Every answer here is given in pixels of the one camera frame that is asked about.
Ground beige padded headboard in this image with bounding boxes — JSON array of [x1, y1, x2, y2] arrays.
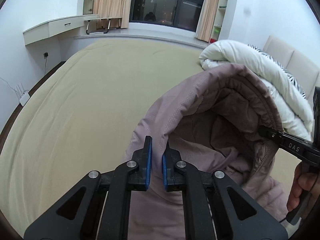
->
[[263, 35, 319, 105]]

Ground dark window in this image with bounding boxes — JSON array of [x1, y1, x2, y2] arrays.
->
[[130, 0, 204, 31]]

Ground beige curtain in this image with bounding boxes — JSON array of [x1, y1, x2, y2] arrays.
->
[[195, 0, 219, 42], [93, 0, 135, 29]]

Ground left beige curtain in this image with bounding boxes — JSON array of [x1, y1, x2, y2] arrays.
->
[[93, 0, 135, 29]]

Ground right beige curtain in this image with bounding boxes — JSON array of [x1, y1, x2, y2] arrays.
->
[[195, 0, 219, 42]]

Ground metal frame chair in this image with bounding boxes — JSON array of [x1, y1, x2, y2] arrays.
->
[[86, 17, 122, 35]]

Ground white wall desk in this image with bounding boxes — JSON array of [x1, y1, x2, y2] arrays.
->
[[23, 14, 98, 46]]

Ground white folded duvet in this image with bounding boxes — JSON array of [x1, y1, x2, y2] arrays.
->
[[199, 40, 313, 141]]

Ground white router cable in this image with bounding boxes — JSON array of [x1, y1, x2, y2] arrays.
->
[[0, 76, 20, 97]]

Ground right white shelf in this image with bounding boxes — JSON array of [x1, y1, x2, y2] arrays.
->
[[210, 0, 228, 43]]

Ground zebra print pillow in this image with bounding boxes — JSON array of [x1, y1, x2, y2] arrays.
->
[[247, 44, 306, 99]]

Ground white wifi router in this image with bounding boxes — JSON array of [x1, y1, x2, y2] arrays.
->
[[15, 82, 30, 107]]

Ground mauve down jacket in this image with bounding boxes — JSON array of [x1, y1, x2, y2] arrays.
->
[[124, 63, 287, 239]]

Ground right hand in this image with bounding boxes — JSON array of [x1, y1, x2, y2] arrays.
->
[[287, 163, 319, 216]]

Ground olive green bed sheet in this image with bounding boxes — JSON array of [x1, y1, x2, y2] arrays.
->
[[0, 38, 301, 235]]

